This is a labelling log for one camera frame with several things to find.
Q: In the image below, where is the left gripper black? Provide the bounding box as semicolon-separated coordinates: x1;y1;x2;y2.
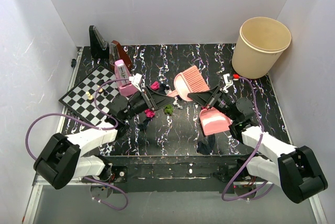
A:
122;85;175;121

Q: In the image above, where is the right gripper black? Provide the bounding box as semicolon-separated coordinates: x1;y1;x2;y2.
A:
188;84;238;122

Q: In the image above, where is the pink hand brush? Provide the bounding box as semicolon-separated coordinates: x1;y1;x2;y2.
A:
168;65;209;102

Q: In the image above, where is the pink plastic dustpan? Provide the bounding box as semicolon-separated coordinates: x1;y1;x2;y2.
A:
199;107;231;136

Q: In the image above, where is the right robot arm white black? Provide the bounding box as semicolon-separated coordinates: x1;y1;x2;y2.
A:
188;86;328;204

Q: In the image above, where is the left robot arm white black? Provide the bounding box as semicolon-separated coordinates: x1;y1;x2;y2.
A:
33;87;174;189

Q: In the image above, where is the magenta paper scrap upper left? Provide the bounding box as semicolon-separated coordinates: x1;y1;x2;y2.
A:
150;81;160;91

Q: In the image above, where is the magenta paper scrap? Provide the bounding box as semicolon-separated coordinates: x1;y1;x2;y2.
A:
144;109;155;118
150;81;160;91

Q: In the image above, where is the dark navy scrap centre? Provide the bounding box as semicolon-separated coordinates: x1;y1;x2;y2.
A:
158;83;171;95

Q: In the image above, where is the green paper scrap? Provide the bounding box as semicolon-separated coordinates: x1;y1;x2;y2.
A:
164;105;174;116

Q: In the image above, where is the magenta paper scrap lower left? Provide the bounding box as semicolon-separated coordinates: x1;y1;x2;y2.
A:
144;109;155;118

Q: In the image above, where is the pink metronome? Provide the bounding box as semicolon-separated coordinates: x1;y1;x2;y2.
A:
115;60;138;97

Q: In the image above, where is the black paper scrap small left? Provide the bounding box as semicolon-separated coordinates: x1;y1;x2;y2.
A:
138;118;151;131

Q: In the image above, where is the black paper scrap front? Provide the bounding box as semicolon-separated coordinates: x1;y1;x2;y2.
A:
196;134;216;155

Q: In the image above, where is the brown metronome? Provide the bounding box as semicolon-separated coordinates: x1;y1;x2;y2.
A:
109;40;132;71

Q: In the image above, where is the black white chessboard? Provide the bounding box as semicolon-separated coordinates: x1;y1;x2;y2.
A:
59;66;119;126

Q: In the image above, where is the white chess pawn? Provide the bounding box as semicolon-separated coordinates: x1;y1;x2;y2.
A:
86;92;93;100

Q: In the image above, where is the beige plastic bucket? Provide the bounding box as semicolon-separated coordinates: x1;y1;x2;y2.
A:
232;17;292;79

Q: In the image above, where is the black metronome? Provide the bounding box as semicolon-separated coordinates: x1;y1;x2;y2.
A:
89;25;109;59

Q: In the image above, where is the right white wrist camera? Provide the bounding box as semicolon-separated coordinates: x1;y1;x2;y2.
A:
223;73;240;93

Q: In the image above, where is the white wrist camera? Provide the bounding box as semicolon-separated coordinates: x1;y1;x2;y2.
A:
223;73;240;93
129;73;142;91

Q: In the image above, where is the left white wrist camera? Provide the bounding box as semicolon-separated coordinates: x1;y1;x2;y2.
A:
129;73;142;91

